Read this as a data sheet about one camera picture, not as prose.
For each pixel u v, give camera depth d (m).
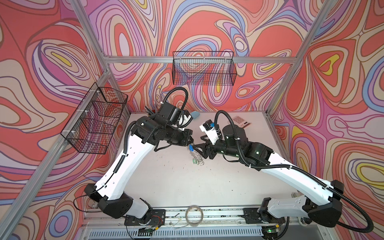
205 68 0.96
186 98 0.53
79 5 0.68
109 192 0.38
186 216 0.75
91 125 0.68
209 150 0.55
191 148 0.63
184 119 0.51
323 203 0.40
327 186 0.39
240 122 1.11
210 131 0.55
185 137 0.55
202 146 0.55
